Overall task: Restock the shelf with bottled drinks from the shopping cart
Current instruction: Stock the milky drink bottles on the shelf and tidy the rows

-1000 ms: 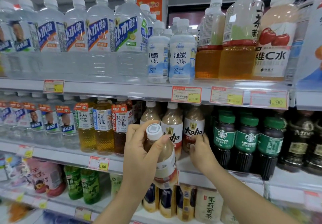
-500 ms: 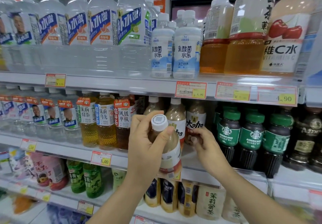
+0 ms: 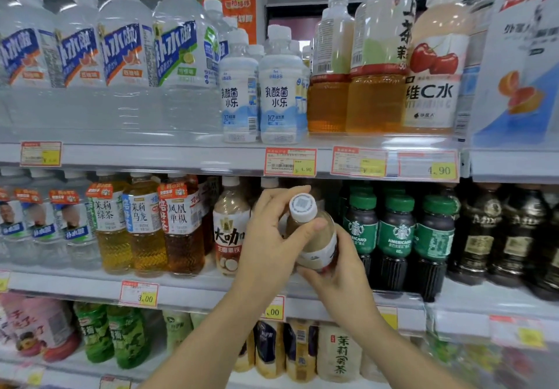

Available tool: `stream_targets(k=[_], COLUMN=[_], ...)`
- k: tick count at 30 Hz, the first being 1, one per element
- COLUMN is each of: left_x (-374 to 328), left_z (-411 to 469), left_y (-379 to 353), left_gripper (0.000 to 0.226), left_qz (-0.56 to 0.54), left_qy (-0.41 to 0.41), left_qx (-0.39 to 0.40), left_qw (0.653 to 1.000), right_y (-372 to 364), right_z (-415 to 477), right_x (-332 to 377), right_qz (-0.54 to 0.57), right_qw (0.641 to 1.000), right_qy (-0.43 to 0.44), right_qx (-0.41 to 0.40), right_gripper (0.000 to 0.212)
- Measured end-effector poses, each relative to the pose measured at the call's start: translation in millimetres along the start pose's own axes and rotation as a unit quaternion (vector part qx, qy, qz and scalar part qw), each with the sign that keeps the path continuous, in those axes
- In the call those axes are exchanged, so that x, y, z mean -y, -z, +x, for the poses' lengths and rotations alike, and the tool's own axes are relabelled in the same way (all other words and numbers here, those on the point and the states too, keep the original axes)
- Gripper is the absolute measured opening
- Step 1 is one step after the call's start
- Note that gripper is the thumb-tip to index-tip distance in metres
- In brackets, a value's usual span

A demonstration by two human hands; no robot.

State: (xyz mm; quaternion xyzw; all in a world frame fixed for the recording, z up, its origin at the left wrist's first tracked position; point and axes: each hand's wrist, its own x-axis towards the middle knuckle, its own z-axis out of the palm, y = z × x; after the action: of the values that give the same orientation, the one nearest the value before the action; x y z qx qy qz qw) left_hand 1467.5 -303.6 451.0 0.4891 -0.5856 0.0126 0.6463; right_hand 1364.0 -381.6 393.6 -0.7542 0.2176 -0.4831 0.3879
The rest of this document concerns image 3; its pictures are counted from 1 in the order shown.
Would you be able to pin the row of tall white bottles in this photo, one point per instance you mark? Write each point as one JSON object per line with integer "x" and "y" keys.
{"x": 515, "y": 74}

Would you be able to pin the person's left forearm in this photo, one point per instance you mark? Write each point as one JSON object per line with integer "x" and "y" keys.
{"x": 205, "y": 349}

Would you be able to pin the row of clear water bottles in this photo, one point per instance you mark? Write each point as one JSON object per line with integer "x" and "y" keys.
{"x": 122, "y": 52}

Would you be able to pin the store shelving unit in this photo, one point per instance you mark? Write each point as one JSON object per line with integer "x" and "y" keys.
{"x": 174, "y": 157}

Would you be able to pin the row of amber tea bottles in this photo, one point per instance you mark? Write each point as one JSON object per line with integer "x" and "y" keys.
{"x": 144, "y": 244}

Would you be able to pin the yellow bottle dark label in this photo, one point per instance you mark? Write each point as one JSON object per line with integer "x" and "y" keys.
{"x": 301, "y": 351}
{"x": 270, "y": 349}
{"x": 248, "y": 354}

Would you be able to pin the orange hanging poster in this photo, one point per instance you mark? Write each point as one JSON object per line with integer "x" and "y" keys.
{"x": 229, "y": 8}

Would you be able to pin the white-capped tan drink bottle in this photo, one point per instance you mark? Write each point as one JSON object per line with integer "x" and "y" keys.
{"x": 231, "y": 236}
{"x": 321, "y": 251}

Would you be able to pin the row of white blue-label bottles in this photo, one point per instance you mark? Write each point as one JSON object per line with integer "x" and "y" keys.
{"x": 279, "y": 96}

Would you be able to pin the row of clear portrait-label bottles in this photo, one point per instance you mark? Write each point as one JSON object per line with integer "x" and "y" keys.
{"x": 39, "y": 227}

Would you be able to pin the bright green drink bottle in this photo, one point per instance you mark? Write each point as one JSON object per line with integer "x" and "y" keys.
{"x": 94, "y": 332}
{"x": 129, "y": 338}

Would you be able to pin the pink cherry-label drink bottle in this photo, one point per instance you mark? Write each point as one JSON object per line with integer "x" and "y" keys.
{"x": 436, "y": 91}

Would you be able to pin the person's right forearm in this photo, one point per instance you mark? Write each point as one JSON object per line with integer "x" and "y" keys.
{"x": 402, "y": 358}

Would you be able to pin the person's right hand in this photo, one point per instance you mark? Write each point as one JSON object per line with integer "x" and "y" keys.
{"x": 345, "y": 288}

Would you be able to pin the row of Starbucks bottles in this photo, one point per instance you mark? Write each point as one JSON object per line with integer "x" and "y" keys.
{"x": 395, "y": 236}

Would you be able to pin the person's left hand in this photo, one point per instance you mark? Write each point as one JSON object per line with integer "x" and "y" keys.
{"x": 262, "y": 262}

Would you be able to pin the tall tea bottle red band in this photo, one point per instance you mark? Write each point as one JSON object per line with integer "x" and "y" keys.
{"x": 327, "y": 96}
{"x": 375, "y": 100}

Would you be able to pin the clear bottle colourful label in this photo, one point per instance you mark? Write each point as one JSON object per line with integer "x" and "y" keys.
{"x": 517, "y": 364}
{"x": 447, "y": 354}
{"x": 480, "y": 360}

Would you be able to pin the red yellow price tag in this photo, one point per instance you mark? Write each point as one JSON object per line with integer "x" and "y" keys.
{"x": 41, "y": 153}
{"x": 275, "y": 310}
{"x": 290, "y": 162}
{"x": 114, "y": 383}
{"x": 358, "y": 162}
{"x": 517, "y": 332}
{"x": 428, "y": 167}
{"x": 388, "y": 318}
{"x": 139, "y": 295}
{"x": 35, "y": 376}

